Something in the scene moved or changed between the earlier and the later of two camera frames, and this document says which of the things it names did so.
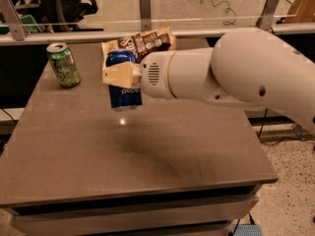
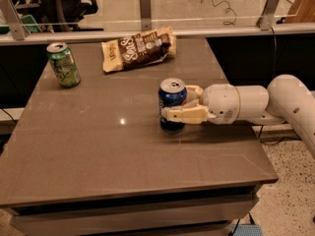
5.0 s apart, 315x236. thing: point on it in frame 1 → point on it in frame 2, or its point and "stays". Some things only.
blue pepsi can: (123, 97) → (172, 92)
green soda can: (63, 64) stays
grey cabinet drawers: (196, 211) stays
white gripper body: (154, 74) → (220, 101)
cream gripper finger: (126, 75) → (186, 114)
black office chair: (59, 6) stays
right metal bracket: (266, 20) stays
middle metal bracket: (145, 9) stays
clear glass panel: (39, 8) stays
